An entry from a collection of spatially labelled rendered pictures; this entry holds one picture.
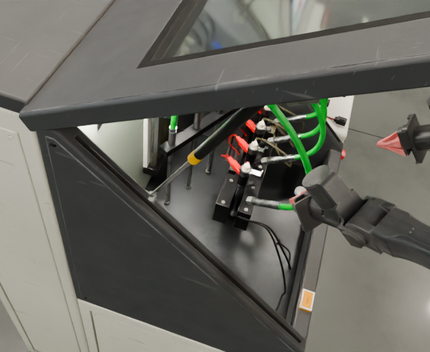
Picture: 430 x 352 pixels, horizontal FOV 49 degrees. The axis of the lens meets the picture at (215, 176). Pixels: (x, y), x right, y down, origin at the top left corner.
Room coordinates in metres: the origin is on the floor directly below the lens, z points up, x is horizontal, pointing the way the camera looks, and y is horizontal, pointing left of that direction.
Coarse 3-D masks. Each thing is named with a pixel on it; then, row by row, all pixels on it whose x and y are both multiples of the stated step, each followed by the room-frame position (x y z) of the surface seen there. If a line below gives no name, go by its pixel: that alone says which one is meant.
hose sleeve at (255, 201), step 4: (252, 200) 0.67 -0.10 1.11; (256, 200) 0.66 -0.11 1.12; (260, 200) 0.66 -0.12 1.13; (264, 200) 0.66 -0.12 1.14; (268, 200) 0.66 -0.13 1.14; (256, 204) 0.66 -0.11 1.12; (260, 204) 0.65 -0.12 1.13; (264, 204) 0.65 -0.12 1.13; (268, 204) 0.65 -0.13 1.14; (272, 204) 0.64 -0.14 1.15; (276, 204) 0.64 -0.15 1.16; (272, 208) 0.64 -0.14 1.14; (276, 208) 0.63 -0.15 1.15
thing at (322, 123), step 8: (312, 104) 0.84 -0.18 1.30; (200, 112) 0.87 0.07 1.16; (320, 112) 0.83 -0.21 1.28; (200, 120) 0.88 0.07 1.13; (320, 120) 0.83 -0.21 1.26; (320, 128) 0.83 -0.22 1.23; (320, 136) 0.83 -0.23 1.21; (320, 144) 0.83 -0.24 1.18; (312, 152) 0.83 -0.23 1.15; (264, 160) 0.85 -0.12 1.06; (272, 160) 0.84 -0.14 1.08; (280, 160) 0.84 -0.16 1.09; (288, 160) 0.83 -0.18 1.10; (296, 160) 0.84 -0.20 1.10
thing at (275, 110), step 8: (280, 112) 0.67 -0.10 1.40; (176, 120) 0.80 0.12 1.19; (280, 120) 0.67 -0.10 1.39; (176, 128) 0.80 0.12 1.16; (288, 128) 0.66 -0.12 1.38; (296, 136) 0.65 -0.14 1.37; (296, 144) 0.64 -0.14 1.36; (304, 152) 0.64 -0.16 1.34; (304, 160) 0.63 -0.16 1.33; (304, 168) 0.63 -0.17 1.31; (280, 208) 0.63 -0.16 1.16; (288, 208) 0.62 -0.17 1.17
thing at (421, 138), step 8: (408, 120) 0.84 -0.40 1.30; (416, 120) 0.86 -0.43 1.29; (408, 128) 0.82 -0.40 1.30; (416, 128) 0.83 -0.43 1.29; (424, 128) 0.82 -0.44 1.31; (408, 136) 0.80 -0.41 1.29; (416, 136) 0.81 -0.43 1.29; (424, 136) 0.80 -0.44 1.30; (416, 144) 0.80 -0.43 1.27; (424, 144) 0.79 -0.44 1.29; (416, 152) 0.79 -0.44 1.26; (424, 152) 0.82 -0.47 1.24; (416, 160) 0.79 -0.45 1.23
